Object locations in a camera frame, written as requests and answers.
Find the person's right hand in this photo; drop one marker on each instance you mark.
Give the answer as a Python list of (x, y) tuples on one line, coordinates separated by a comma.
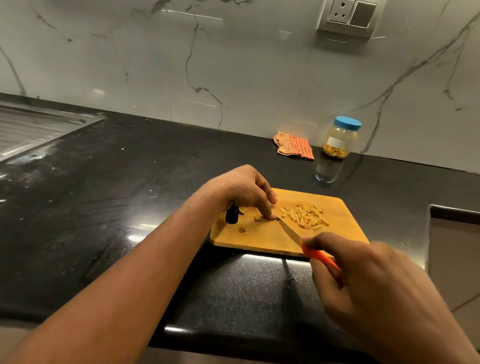
[(378, 288)]

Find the person's left hand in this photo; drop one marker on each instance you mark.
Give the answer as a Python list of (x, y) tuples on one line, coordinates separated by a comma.
[(240, 187)]

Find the person's left thumb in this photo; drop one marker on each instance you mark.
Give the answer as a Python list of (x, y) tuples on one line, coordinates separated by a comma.
[(262, 208)]

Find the person's right thumb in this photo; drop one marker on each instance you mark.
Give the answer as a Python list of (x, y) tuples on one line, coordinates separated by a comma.
[(323, 288)]

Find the uncut yellow vegetable piece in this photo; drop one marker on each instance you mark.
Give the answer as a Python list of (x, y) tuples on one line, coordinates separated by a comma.
[(259, 218)]

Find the person's left forearm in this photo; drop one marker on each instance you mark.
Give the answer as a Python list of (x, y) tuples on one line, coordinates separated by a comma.
[(123, 292)]

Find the person's right forearm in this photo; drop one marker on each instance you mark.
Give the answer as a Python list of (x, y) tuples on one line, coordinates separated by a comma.
[(431, 345)]

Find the wooden cutting board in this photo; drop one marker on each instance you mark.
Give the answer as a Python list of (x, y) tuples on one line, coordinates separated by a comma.
[(262, 236)]

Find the pile of chopped yellow strips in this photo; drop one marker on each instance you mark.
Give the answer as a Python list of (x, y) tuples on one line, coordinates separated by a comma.
[(304, 216)]

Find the orange checked cloth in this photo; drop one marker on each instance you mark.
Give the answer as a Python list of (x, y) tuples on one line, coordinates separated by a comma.
[(296, 146)]

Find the blue lidded clear jar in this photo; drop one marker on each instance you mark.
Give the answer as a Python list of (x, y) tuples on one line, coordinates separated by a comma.
[(340, 139)]

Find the steel sink drainboard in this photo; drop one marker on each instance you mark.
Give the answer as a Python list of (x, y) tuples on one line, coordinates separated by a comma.
[(33, 129)]

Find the white wall socket plate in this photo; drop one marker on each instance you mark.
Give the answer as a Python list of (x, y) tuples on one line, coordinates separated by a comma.
[(350, 17)]

